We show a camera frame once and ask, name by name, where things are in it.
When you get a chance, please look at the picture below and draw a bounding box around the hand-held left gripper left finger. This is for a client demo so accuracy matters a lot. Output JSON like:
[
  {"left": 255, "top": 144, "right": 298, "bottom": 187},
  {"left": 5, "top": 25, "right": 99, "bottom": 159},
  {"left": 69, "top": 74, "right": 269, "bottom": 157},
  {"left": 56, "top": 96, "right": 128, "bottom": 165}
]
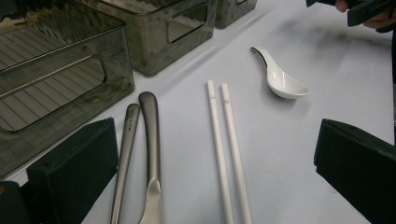
[{"left": 26, "top": 117, "right": 120, "bottom": 224}]

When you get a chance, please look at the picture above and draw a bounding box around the smoky transparent plastic bin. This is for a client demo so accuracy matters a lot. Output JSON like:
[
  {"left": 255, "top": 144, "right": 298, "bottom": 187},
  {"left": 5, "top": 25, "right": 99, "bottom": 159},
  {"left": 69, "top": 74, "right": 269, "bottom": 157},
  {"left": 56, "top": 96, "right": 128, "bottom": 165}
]
[
  {"left": 0, "top": 0, "right": 136, "bottom": 181},
  {"left": 74, "top": 0, "right": 219, "bottom": 77},
  {"left": 214, "top": 0, "right": 258, "bottom": 30}
]

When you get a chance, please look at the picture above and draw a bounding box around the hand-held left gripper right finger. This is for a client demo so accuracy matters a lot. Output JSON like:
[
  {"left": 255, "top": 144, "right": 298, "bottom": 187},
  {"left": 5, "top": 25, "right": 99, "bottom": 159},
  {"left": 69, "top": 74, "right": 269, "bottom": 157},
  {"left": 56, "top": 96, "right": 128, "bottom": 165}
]
[{"left": 313, "top": 119, "right": 396, "bottom": 224}]

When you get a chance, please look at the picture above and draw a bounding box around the white ceramic spoon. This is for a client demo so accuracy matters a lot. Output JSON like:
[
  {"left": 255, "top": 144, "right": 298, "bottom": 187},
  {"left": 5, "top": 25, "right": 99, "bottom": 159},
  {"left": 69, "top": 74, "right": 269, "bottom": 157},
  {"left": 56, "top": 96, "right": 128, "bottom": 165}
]
[{"left": 250, "top": 46, "right": 311, "bottom": 101}]

